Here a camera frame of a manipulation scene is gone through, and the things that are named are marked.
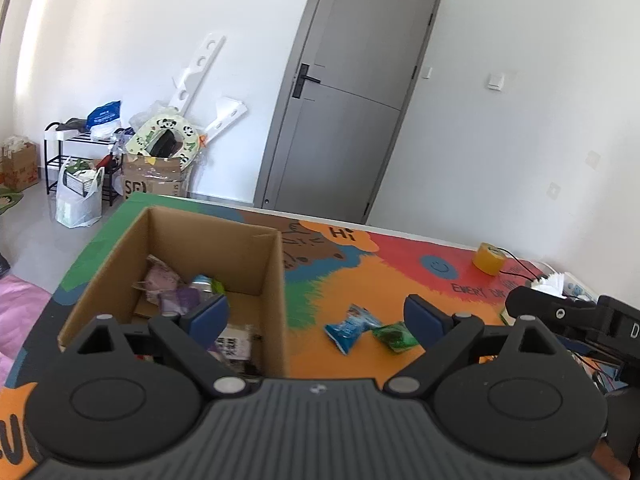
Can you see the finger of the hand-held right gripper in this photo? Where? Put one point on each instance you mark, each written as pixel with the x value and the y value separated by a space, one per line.
pixel 545 307

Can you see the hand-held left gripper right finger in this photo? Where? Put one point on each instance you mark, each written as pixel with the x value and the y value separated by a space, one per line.
pixel 425 317

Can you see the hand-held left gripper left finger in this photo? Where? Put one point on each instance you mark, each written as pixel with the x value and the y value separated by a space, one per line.
pixel 210 317

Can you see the dark green snack packet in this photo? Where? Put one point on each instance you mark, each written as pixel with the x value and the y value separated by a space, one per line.
pixel 395 336

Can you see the pale pink snack packet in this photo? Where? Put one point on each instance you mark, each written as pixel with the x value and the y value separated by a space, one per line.
pixel 160 280

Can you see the blue snack packet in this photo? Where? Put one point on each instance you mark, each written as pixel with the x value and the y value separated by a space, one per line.
pixel 350 330

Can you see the green tissue box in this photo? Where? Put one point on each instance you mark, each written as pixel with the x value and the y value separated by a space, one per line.
pixel 550 284

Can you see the yellow tape roll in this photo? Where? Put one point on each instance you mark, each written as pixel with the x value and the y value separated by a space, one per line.
pixel 490 259

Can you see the taped cardboard box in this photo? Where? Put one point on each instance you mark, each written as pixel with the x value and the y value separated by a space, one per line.
pixel 155 177

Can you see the white plastic shopping bag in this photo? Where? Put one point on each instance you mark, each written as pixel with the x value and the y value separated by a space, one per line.
pixel 75 207

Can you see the pink blanket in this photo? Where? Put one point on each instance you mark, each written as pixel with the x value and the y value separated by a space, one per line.
pixel 20 320

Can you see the short white foam piece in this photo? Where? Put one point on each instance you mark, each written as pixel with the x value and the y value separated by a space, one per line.
pixel 227 112

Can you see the grey door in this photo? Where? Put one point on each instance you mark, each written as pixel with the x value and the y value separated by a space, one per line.
pixel 350 110

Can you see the black shoe rack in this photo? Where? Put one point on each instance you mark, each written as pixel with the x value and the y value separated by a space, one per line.
pixel 50 160

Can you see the blue white plastic bag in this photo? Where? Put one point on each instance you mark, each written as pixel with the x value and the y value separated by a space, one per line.
pixel 105 115

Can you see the green floor mat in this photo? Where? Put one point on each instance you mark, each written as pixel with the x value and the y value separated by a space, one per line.
pixel 7 202

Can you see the printed cardboard box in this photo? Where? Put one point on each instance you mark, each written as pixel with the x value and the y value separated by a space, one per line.
pixel 20 167

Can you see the white wall socket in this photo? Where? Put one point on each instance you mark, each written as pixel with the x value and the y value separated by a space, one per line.
pixel 553 190

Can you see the white perforated bracket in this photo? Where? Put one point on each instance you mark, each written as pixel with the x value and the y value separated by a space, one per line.
pixel 197 67

